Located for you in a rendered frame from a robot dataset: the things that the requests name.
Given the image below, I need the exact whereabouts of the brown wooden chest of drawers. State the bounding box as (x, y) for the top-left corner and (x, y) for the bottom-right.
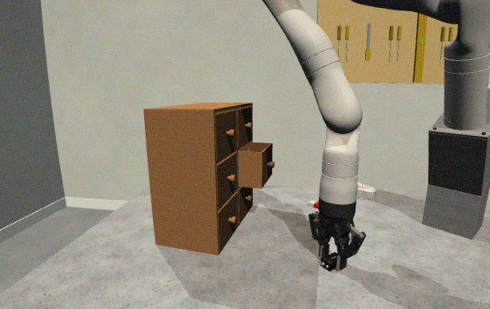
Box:
(143, 103), (253, 255)

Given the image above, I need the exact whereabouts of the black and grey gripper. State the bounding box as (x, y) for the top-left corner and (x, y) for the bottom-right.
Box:
(309, 197), (366, 271)

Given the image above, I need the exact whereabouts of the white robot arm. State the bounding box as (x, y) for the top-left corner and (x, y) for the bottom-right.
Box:
(263, 0), (490, 204)

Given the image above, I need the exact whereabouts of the black nine-volt battery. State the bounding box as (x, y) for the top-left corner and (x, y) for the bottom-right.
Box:
(320, 252), (338, 271)

